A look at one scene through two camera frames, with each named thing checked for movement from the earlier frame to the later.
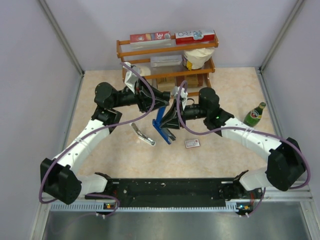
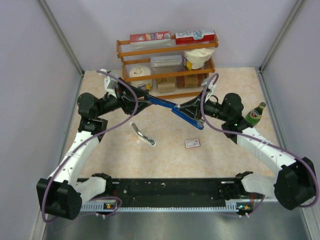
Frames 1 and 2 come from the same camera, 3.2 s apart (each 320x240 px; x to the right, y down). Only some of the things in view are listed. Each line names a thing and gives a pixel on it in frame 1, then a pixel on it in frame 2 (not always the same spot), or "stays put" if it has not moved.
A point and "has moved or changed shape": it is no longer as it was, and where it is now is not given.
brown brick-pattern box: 194,80 stays put
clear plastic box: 166,63 stays put
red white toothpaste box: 192,37 stays put
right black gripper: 171,120 -> 193,108
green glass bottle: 253,117 stays put
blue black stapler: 168,136 has moved or changed shape
